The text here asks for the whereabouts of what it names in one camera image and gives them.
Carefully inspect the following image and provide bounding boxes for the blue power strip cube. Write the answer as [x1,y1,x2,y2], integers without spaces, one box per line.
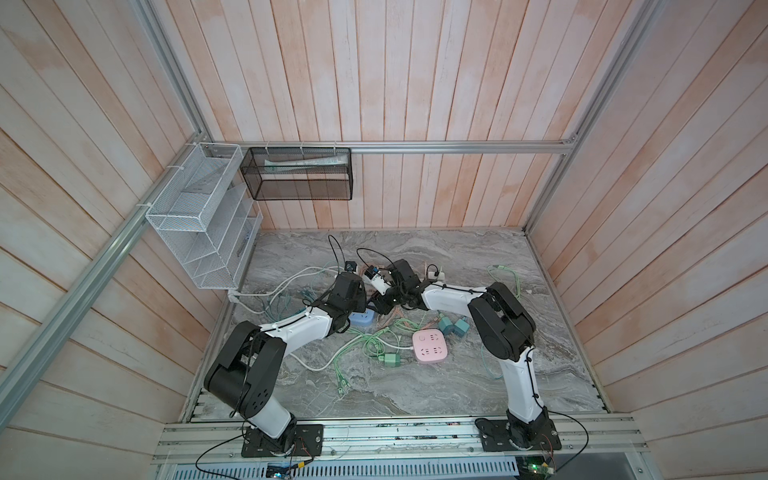
[349,309,376,329]

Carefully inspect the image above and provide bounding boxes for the teal charger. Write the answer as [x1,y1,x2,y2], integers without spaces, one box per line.
[437,316,455,336]

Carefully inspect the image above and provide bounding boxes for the pink power strip cube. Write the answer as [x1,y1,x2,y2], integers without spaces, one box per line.
[412,329,448,364]

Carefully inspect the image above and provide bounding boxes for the teal USB charger plug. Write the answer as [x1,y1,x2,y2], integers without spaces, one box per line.
[453,319,471,337]

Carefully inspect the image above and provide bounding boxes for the light green USB charger plug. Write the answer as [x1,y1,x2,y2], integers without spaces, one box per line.
[377,353,401,367]

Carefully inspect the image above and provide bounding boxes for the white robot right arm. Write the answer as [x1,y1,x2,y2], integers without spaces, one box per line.
[364,260,549,435]

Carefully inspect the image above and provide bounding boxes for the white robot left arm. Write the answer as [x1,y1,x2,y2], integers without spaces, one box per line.
[204,271,366,439]

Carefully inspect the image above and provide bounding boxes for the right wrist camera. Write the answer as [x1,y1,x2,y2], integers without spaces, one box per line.
[364,265,391,295]

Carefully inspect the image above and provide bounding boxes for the teal cable on left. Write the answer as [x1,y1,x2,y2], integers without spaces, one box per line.
[263,266,319,322]

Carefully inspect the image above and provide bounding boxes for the white power cord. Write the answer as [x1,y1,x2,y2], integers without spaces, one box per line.
[227,263,415,373]

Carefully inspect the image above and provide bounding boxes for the light green multi-head charging cable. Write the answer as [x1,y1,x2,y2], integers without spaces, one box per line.
[487,264,523,298]

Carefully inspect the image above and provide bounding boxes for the black mesh wall basket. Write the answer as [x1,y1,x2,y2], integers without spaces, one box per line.
[240,146,354,202]

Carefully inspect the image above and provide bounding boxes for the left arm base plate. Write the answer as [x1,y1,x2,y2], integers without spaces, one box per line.
[241,420,324,458]

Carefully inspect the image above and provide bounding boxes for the white wire mesh shelf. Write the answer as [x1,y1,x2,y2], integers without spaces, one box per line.
[146,143,263,291]

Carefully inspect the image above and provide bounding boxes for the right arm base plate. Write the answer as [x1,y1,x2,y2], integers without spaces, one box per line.
[475,408,562,452]

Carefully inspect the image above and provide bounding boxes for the aluminium front rail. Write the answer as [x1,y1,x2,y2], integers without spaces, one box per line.
[151,413,649,465]

